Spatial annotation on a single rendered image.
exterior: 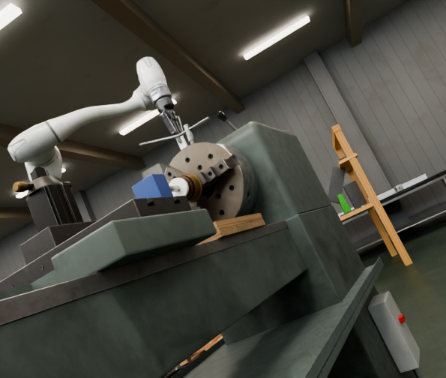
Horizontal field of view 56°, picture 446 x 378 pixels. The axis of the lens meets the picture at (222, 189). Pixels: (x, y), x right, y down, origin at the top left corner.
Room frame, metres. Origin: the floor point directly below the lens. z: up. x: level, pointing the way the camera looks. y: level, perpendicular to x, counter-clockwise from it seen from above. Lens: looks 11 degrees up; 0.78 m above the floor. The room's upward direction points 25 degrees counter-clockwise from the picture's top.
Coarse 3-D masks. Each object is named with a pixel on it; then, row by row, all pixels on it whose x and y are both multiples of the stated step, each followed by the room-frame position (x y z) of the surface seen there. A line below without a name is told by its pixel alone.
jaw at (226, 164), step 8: (224, 160) 1.32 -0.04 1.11; (232, 160) 1.35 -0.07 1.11; (208, 168) 1.32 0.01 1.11; (216, 168) 1.33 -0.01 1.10; (224, 168) 1.32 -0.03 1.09; (232, 168) 1.35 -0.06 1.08; (200, 176) 1.31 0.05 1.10; (208, 176) 1.33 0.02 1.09; (216, 176) 1.32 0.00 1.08; (208, 184) 1.36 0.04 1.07
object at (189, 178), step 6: (192, 174) 1.32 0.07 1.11; (186, 180) 1.26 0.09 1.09; (192, 180) 1.29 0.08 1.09; (198, 180) 1.31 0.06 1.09; (192, 186) 1.27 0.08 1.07; (198, 186) 1.30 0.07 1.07; (192, 192) 1.28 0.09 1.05; (198, 192) 1.31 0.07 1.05; (192, 198) 1.30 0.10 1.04; (198, 198) 1.32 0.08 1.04
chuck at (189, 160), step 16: (192, 144) 1.39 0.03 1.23; (208, 144) 1.37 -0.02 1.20; (176, 160) 1.43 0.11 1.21; (192, 160) 1.40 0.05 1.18; (208, 160) 1.38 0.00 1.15; (240, 160) 1.38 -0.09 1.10; (224, 176) 1.37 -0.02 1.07; (240, 176) 1.35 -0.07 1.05; (224, 192) 1.38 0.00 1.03; (240, 192) 1.36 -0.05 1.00; (224, 208) 1.39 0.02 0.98; (240, 208) 1.37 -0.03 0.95
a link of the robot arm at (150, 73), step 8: (136, 64) 1.67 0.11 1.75; (144, 64) 1.63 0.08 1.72; (152, 64) 1.64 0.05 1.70; (144, 72) 1.63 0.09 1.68; (152, 72) 1.63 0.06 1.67; (160, 72) 1.65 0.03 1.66; (144, 80) 1.64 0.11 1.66; (152, 80) 1.63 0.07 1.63; (160, 80) 1.64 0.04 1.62; (144, 88) 1.68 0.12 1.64
